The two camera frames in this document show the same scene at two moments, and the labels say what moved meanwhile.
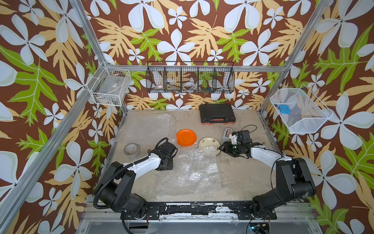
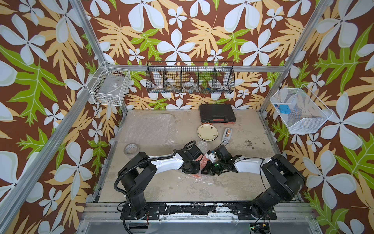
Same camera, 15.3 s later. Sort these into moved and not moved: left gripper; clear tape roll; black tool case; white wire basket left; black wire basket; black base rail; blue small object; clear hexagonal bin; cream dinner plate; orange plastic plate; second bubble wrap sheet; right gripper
Moved: right gripper; orange plastic plate; left gripper; cream dinner plate
Not moved: second bubble wrap sheet; white wire basket left; blue small object; black tool case; black wire basket; clear tape roll; black base rail; clear hexagonal bin
